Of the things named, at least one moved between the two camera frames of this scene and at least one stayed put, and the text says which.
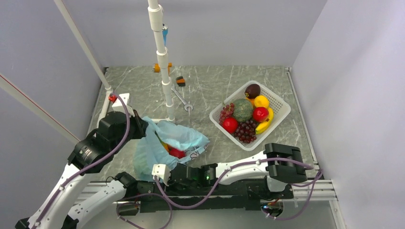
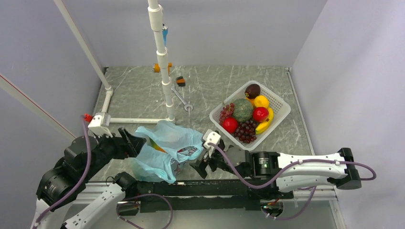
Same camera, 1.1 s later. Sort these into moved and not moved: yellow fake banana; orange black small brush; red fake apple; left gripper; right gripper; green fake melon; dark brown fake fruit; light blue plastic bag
Moved: right gripper; left gripper
Not moved: red fake apple; light blue plastic bag; green fake melon; orange black small brush; yellow fake banana; dark brown fake fruit
